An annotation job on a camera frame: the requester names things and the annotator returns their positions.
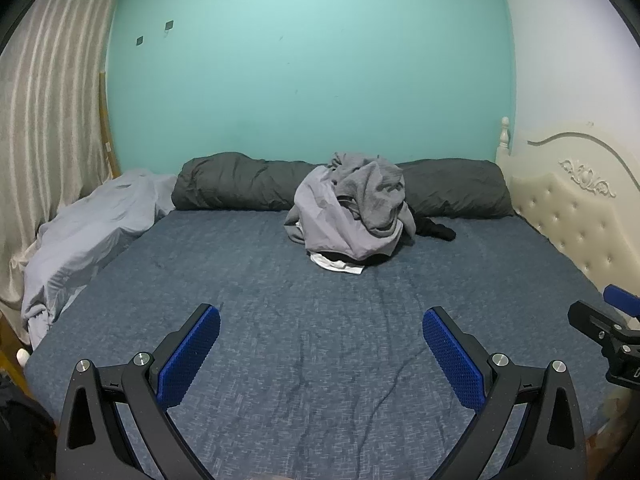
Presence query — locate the white garment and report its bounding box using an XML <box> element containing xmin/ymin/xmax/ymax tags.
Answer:
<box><xmin>310</xmin><ymin>252</ymin><xmax>364</xmax><ymax>276</ymax></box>

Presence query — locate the cream tufted headboard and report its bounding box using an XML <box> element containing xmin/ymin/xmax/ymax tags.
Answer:
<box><xmin>495</xmin><ymin>116</ymin><xmax>640</xmax><ymax>311</ymax></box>

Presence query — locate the dark grey rolled duvet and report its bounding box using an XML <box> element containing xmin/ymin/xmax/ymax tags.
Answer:
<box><xmin>171</xmin><ymin>156</ymin><xmax>515</xmax><ymax>218</ymax></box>

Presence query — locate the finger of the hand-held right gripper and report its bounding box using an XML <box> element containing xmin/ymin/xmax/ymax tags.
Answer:
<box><xmin>603</xmin><ymin>285</ymin><xmax>640</xmax><ymax>318</ymax></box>
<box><xmin>568</xmin><ymin>300</ymin><xmax>640</xmax><ymax>388</ymax></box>

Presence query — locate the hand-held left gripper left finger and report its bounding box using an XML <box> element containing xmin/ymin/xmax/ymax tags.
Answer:
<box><xmin>55</xmin><ymin>303</ymin><xmax>222</xmax><ymax>480</ymax></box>

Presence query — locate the dark cloth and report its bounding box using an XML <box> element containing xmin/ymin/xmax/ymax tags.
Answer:
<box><xmin>0</xmin><ymin>375</ymin><xmax>57</xmax><ymax>480</ymax></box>

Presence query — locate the wooden frame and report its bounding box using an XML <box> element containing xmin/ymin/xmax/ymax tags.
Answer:
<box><xmin>99</xmin><ymin>71</ymin><xmax>121</xmax><ymax>178</ymax></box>

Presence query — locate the beige striped curtain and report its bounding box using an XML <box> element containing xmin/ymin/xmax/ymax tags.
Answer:
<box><xmin>0</xmin><ymin>0</ymin><xmax>128</xmax><ymax>346</ymax></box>

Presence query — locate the lilac garment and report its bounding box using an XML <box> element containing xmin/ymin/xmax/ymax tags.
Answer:
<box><xmin>285</xmin><ymin>165</ymin><xmax>403</xmax><ymax>261</ymax></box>

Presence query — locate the black garment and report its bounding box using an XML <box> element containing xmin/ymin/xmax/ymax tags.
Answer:
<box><xmin>415</xmin><ymin>217</ymin><xmax>457</xmax><ymax>241</ymax></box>

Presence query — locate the light blue sheet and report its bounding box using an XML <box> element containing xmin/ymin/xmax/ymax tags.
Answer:
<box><xmin>21</xmin><ymin>170</ymin><xmax>177</xmax><ymax>351</ymax></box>

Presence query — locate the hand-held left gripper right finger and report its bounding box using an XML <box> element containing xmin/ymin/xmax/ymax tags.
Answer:
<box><xmin>422</xmin><ymin>307</ymin><xmax>587</xmax><ymax>480</ymax></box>

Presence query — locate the grey knit sweater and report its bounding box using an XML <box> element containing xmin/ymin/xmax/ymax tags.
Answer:
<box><xmin>327</xmin><ymin>151</ymin><xmax>416</xmax><ymax>236</ymax></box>

